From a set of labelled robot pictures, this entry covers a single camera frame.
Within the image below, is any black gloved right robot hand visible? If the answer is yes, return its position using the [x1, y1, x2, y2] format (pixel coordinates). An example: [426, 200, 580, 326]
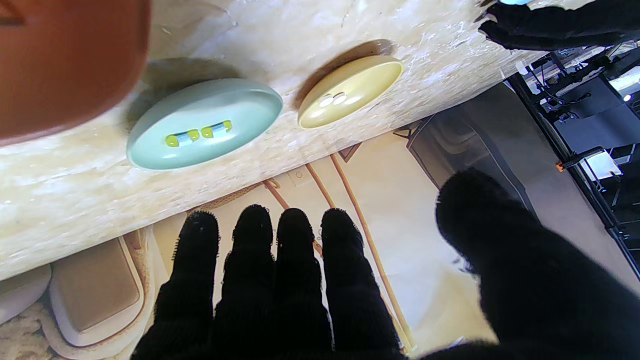
[130, 167, 640, 360]

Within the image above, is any plain beige cushion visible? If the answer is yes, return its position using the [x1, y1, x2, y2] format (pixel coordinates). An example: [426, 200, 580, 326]
[50, 235, 151, 348]

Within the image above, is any black metal frame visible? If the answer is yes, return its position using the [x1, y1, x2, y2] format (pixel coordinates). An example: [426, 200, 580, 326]
[505, 45, 640, 278]

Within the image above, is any black clamp orange tip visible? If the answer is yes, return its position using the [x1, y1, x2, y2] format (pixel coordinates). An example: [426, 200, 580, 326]
[556, 146, 607, 173]

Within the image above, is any round yellow dish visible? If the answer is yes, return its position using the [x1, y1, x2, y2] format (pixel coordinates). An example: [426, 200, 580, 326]
[298, 55, 404, 130]

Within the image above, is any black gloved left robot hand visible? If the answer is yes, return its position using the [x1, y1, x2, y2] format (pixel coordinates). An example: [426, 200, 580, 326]
[477, 0, 640, 52]

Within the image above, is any dark cabinet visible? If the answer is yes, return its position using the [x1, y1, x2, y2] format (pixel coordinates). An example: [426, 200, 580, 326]
[407, 82, 640, 281]

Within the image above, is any red-orange dish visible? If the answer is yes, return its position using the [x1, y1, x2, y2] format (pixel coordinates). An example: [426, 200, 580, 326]
[0, 0, 152, 147]

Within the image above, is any round green dish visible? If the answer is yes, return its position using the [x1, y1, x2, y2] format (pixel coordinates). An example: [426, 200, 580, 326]
[126, 78, 284, 171]

